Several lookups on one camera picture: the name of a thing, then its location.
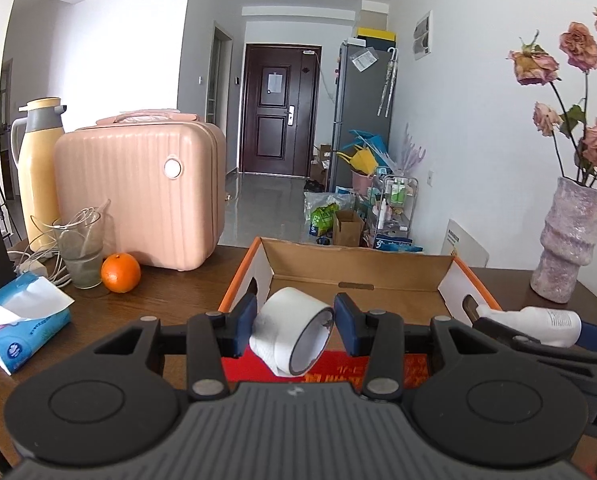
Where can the white bottle red label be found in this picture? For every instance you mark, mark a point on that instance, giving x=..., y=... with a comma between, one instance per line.
x=543, y=324

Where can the red cardboard box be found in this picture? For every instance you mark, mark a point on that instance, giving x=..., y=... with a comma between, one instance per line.
x=358, y=270

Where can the clear plastic paper sleeve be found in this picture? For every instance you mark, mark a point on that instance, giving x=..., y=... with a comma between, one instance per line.
x=364, y=59

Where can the grey refrigerator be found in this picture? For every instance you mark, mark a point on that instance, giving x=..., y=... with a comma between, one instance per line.
x=358, y=110

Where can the white folded umbrella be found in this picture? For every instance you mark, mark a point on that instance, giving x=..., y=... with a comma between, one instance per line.
x=388, y=85

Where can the yellow plastic hangers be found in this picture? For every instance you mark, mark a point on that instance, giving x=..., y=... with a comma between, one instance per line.
x=361, y=161

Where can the pink bucket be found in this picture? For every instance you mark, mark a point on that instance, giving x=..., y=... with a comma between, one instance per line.
x=362, y=180

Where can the white wall electrical panel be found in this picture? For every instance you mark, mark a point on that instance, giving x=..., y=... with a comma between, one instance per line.
x=422, y=35

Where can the green plastic bag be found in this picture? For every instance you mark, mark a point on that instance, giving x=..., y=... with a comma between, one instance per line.
x=323, y=220

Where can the purple plastic hangers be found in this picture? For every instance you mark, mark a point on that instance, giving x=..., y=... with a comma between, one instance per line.
x=412, y=152

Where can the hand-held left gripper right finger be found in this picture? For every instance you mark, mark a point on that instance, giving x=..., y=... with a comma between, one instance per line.
x=348, y=327

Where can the small brown carton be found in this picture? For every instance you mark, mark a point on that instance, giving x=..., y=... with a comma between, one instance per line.
x=323, y=160

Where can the yellow flat box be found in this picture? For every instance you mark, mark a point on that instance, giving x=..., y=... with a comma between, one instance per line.
x=376, y=34

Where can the grey framed glass door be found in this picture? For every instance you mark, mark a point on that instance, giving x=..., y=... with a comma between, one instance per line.
x=222, y=100

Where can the blue carton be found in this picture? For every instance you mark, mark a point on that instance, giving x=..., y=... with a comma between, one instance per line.
x=396, y=244

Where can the white tape roll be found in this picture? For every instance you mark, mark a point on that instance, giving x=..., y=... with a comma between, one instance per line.
x=283, y=320

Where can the blue tissue pack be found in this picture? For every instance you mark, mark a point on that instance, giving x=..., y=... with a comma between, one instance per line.
x=23, y=330

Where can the orange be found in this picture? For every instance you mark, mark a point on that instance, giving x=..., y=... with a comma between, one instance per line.
x=121, y=273

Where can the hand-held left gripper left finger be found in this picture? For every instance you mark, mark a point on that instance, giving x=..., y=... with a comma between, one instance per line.
x=243, y=327

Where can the clear glass cup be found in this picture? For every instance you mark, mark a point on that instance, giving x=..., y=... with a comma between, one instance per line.
x=81, y=265

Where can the pink hard-shell suitcase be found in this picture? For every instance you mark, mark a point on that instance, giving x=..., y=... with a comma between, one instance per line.
x=128, y=195

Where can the open cardboard floor box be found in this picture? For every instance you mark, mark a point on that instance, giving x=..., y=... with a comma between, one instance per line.
x=348, y=230

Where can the dark brown door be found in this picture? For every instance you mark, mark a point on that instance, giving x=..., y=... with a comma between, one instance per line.
x=278, y=135

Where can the yellow thermos jug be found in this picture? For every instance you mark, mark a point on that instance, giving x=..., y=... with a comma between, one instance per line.
x=38, y=185

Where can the pink textured vase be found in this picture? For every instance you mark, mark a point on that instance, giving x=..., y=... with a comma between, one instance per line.
x=568, y=240

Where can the blue plastic hangers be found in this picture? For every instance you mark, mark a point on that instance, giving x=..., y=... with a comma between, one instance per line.
x=366, y=139

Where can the dried rose bouquet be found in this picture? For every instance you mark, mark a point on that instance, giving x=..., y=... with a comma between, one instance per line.
x=580, y=45

